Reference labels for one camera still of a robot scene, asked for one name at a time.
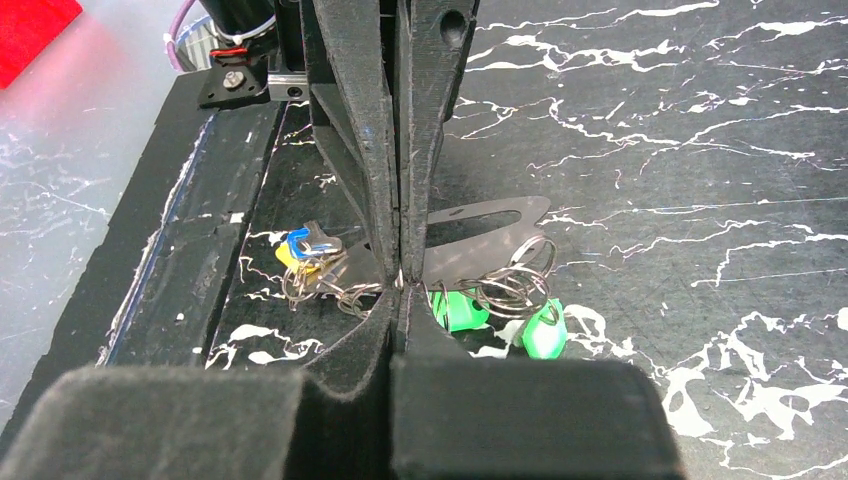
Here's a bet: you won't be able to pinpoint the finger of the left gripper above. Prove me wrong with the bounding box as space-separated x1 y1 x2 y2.
396 1 479 282
300 1 399 279

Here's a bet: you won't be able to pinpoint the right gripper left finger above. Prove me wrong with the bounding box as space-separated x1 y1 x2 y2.
1 292 399 479

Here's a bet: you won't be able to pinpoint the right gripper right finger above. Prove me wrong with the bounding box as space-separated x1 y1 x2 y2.
394 286 686 479

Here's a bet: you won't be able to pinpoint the green key tag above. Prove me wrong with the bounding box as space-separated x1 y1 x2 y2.
430 291 490 333
519 298 567 360

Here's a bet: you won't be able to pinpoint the small silver key rings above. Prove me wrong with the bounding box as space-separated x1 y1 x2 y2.
281 235 559 321

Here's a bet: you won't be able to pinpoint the blue key tag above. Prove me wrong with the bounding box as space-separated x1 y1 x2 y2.
286 220 344 260

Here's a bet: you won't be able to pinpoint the yellow key tag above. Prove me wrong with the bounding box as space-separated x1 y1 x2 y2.
275 243 320 275

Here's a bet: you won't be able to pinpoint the large silver carabiner keyring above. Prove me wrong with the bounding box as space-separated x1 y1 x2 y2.
304 195 551 293

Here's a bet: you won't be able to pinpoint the red plastic crate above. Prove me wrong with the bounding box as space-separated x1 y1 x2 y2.
1 0 83 90

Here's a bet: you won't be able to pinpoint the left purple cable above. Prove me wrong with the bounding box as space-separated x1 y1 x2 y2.
164 0 200 73

